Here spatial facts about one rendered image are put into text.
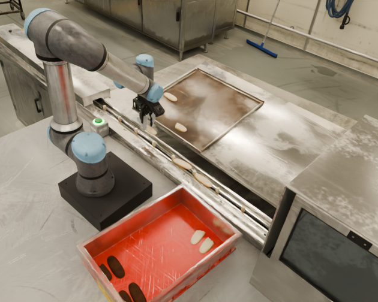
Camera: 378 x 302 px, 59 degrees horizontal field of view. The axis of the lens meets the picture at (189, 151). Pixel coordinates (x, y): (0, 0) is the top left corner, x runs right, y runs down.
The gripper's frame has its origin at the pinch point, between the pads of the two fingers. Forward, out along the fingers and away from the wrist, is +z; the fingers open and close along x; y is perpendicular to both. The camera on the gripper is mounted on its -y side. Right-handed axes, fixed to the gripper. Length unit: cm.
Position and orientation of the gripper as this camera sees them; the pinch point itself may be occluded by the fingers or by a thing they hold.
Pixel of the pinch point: (149, 126)
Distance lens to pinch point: 163.3
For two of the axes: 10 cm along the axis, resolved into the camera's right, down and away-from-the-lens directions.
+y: -7.2, -4.8, 5.0
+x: -6.9, 4.3, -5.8
